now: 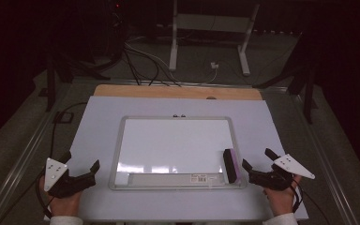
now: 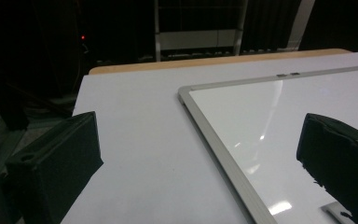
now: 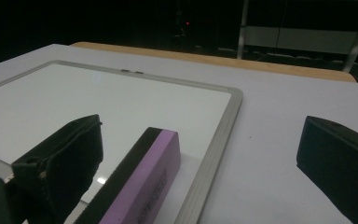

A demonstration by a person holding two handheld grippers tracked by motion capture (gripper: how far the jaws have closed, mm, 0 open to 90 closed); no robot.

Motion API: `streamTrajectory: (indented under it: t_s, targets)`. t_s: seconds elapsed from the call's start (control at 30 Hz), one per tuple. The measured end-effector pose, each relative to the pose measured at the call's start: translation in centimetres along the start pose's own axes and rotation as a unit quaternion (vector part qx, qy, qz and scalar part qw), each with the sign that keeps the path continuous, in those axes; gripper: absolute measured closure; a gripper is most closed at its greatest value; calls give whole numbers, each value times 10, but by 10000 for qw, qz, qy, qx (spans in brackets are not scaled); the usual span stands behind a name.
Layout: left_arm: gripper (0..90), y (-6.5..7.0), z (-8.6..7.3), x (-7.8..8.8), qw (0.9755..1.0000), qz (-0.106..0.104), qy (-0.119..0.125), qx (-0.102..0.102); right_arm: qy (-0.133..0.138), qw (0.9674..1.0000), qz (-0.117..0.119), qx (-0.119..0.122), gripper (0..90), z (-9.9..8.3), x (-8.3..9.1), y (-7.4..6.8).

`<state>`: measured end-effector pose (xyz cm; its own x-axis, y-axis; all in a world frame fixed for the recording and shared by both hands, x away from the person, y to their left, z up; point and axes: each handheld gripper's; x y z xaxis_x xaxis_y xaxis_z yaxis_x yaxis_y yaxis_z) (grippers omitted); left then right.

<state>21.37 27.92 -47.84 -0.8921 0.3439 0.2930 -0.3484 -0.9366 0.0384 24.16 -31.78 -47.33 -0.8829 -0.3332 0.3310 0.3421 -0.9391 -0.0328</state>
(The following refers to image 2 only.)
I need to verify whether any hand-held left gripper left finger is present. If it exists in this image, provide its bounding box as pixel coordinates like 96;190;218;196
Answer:
5;110;104;224

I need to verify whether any grey metal post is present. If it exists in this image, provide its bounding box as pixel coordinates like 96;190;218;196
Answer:
285;0;316;52

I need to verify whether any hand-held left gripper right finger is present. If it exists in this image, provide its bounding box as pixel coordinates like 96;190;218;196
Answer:
296;112;358;224

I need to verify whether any grey metal rack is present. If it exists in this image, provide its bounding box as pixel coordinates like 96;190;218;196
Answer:
153;0;250;62

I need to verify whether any silver framed whiteboard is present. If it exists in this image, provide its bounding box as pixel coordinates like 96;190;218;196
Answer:
177;64;358;224

